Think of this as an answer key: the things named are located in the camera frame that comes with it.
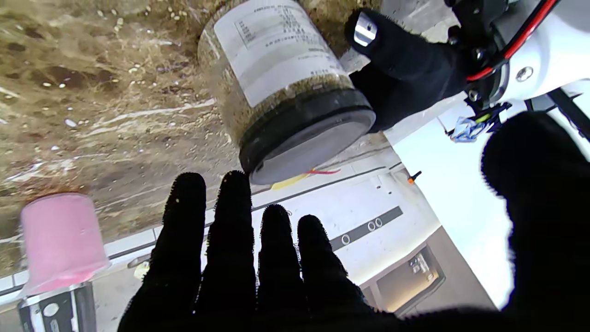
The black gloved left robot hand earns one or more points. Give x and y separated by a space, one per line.
410 74

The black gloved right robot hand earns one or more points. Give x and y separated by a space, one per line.
544 230

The black round jar lid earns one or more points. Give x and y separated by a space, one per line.
313 138

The clear labelled grain jar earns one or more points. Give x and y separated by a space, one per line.
272 55

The pink measuring cup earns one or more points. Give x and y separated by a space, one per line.
62 240

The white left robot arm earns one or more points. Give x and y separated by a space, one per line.
553 55

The white counter with drawers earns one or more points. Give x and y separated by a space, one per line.
359 184

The black and steel toaster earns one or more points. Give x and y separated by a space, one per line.
50 311

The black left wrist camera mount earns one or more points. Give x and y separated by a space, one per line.
470 23

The open lit wall cabinet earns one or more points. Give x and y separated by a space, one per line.
410 281

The black wall socket strip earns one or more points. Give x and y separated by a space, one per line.
364 228

